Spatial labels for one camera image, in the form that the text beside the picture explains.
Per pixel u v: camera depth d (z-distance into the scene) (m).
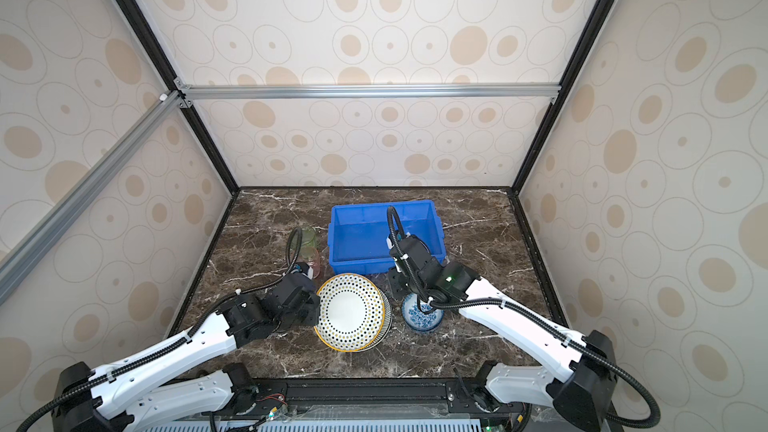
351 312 0.87
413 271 0.54
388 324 0.81
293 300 0.58
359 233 1.09
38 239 0.54
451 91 1.72
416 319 0.83
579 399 0.38
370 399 0.74
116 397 0.40
